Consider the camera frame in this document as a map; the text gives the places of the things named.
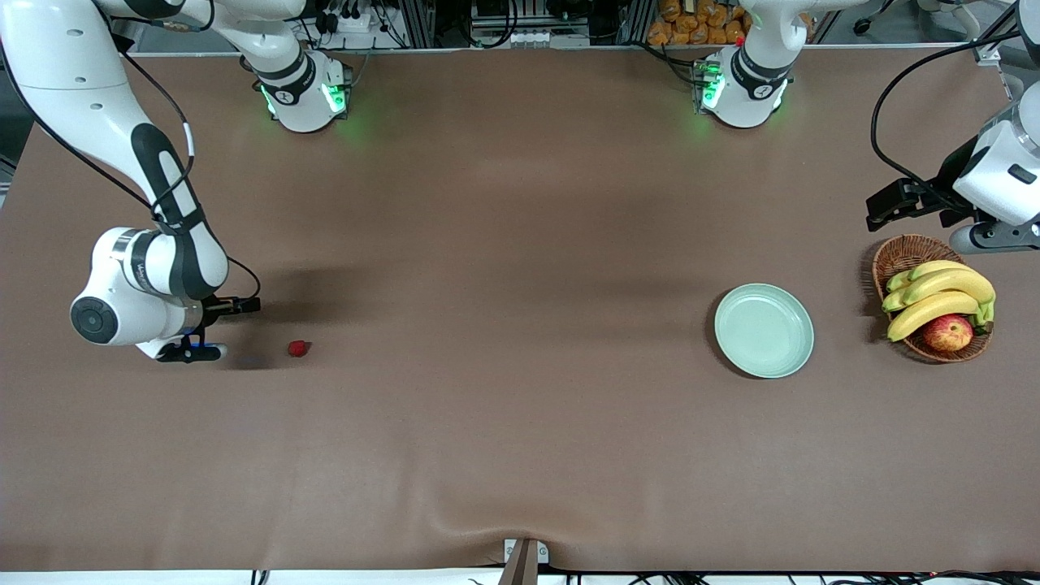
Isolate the yellow banana bunch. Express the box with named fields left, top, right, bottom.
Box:
left=882, top=260, right=997, bottom=343

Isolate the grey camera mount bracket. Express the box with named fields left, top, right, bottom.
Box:
left=497, top=538, right=550, bottom=585

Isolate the brown wicker basket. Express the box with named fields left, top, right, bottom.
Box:
left=872, top=234, right=995, bottom=364

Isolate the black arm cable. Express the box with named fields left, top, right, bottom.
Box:
left=869, top=23, right=1040, bottom=212
left=0, top=0, right=262, bottom=303

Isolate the brown table cover sheet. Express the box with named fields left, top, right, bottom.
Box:
left=0, top=47, right=1040, bottom=574

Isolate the red yellow apple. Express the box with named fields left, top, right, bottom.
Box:
left=922, top=314, right=975, bottom=353

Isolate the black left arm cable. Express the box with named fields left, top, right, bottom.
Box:
left=869, top=23, right=1040, bottom=212

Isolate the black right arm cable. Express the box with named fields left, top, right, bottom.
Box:
left=0, top=0, right=262, bottom=303

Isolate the orange toy food pile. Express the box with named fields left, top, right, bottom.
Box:
left=647, top=0, right=753, bottom=47

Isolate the pale green round plate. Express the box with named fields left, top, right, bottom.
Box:
left=714, top=283, right=815, bottom=379

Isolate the white power strip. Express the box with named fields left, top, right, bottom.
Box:
left=325, top=6, right=375, bottom=36

